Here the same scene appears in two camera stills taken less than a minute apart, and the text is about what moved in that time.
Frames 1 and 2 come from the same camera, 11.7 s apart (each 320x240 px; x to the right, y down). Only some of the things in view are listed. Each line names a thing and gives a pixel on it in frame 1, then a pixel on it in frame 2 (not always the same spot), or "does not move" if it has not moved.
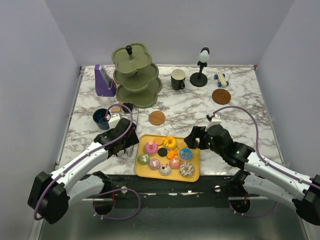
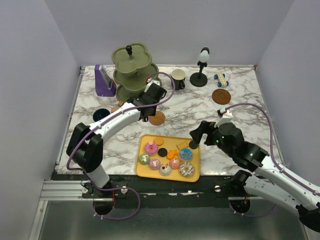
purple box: (105, 86) does not move
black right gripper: (197, 131) to (206, 127)
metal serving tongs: (130, 152) to (145, 119)
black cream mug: (178, 77) does not move
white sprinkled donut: (186, 169) does not move
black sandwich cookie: (162, 152) does not move
